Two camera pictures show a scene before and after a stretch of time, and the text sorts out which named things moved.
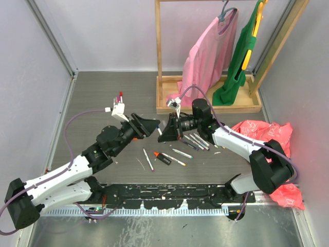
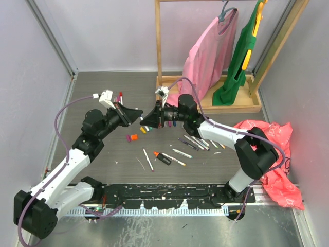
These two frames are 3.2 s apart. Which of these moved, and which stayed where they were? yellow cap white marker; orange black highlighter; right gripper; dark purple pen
Moved: right gripper
Stayed: dark purple pen; orange black highlighter; yellow cap white marker
